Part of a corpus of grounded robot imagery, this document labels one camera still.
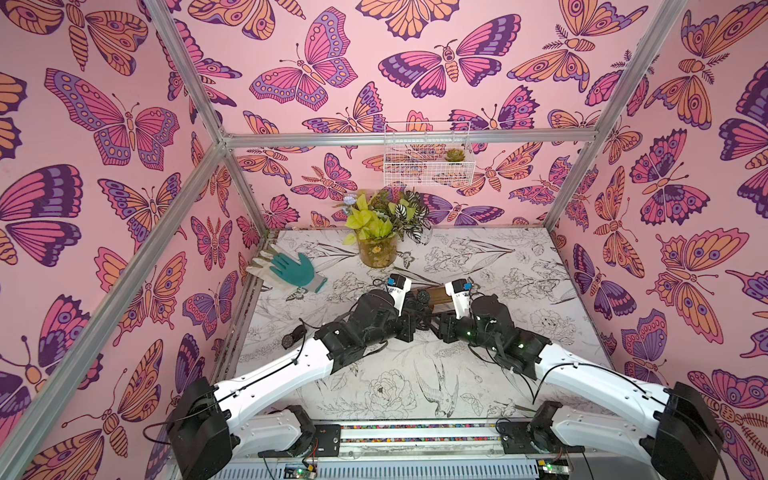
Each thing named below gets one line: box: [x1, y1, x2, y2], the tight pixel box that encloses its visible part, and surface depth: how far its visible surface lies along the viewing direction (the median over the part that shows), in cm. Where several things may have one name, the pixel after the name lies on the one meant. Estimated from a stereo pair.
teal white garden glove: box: [246, 244, 328, 293], surface depth 109 cm
